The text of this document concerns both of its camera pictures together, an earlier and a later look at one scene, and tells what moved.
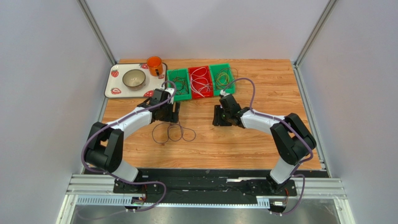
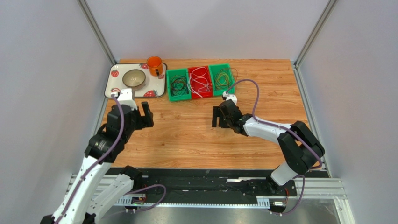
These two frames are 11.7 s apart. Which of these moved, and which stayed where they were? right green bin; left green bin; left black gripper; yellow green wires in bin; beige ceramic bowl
Moved: left black gripper
Stayed: yellow green wires in bin; beige ceramic bowl; left green bin; right green bin
